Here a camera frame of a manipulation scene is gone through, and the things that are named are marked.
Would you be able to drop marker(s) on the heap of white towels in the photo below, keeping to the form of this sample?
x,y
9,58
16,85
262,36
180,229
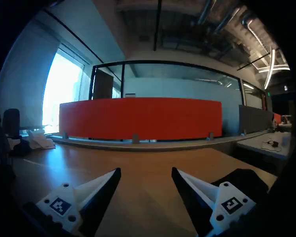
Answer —
x,y
40,142

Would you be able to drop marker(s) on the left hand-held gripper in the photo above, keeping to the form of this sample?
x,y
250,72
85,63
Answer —
x,y
11,121

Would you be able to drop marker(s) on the red desk screen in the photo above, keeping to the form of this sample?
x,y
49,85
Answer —
x,y
140,118

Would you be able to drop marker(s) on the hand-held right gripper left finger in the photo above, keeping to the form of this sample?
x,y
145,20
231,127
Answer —
x,y
64,205

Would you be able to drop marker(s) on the grey desk screen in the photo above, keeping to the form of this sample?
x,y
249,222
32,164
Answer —
x,y
255,119

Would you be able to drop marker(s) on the stack of black towels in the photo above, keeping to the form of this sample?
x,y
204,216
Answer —
x,y
246,179

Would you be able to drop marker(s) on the white desk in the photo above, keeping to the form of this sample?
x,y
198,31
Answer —
x,y
264,145

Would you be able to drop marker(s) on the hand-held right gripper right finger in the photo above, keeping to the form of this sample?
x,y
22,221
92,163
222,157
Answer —
x,y
227,205

